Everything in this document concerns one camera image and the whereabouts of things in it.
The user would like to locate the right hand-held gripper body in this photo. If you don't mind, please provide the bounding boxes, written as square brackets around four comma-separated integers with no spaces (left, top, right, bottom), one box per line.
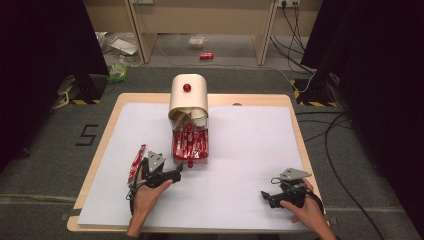
[273,167,313,206]

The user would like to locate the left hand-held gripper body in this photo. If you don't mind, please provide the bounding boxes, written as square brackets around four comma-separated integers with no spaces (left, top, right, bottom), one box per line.
[140,150,175,189]

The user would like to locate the red packets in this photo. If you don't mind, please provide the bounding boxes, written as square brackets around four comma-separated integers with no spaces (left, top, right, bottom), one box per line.
[171,128,210,169]

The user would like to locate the single red sachet packet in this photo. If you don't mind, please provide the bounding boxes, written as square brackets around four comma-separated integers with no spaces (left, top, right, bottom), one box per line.
[127,143,147,185]

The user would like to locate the white dome-lid storage box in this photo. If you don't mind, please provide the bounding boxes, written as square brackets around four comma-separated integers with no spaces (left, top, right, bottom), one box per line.
[167,73,210,134]

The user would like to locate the person's right hand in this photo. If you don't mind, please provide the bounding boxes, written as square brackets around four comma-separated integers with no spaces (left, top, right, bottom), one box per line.
[279,178,327,232]

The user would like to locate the person's left hand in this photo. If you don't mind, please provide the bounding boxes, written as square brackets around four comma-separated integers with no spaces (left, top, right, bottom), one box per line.
[130,167,174,220]

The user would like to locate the row of red sachets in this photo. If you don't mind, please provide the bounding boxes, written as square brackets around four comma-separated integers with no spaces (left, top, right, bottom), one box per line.
[172,129,210,160]

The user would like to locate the white paper sheet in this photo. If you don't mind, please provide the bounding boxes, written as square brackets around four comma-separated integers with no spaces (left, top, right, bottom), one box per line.
[76,102,313,233]

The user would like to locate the tan packets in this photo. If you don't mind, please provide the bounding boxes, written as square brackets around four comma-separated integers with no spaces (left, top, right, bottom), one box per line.
[171,110,192,130]

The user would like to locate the wooden table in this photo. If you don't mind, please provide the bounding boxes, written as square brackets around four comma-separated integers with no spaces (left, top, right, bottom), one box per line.
[66,92,332,235]

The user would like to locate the white cylinder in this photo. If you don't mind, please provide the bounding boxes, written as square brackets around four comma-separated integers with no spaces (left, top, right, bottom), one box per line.
[190,107,208,127]

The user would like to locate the black hazard-taped stand base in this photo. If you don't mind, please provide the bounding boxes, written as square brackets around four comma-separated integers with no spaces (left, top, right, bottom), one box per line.
[289,77,340,109]
[54,73,108,106]

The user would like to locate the green plastic bag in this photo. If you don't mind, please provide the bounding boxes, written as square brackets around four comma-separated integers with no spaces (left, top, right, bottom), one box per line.
[106,61,131,84]

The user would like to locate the white flat paper bag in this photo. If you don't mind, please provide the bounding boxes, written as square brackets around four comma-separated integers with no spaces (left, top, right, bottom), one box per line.
[109,36,139,56]

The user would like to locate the white plastic package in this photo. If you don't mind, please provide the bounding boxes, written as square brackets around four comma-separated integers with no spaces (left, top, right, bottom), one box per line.
[187,35,207,48]

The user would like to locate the clear plastic bag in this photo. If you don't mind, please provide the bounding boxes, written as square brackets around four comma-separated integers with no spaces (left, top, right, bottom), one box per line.
[95,31,112,52]

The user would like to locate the black curtain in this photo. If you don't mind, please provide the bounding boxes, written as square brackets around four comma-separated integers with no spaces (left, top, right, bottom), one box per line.
[0,0,111,173]
[300,0,424,236]

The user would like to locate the beige desk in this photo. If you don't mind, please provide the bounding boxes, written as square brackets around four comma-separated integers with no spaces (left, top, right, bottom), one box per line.
[82,0,324,67]

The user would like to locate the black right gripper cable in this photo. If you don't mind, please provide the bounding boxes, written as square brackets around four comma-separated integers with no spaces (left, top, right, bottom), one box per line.
[304,186,327,216]

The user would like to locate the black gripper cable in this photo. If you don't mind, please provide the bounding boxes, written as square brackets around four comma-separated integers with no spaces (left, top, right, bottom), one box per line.
[125,157,148,215]
[304,186,327,216]

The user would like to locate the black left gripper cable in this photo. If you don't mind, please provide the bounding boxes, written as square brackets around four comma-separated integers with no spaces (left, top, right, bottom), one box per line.
[125,157,148,215]

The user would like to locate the long black floor cable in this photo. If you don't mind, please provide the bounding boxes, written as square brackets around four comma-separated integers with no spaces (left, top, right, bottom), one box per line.
[294,111,388,240]

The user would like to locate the thin white cable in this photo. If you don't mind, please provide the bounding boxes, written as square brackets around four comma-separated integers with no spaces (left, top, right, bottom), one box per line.
[155,42,317,93]

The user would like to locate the bundle of black wall cables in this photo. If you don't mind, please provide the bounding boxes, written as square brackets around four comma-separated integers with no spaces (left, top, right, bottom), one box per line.
[269,2,317,75]

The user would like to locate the white wall socket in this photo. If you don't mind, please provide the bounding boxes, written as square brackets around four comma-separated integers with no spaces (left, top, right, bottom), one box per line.
[276,0,302,9]

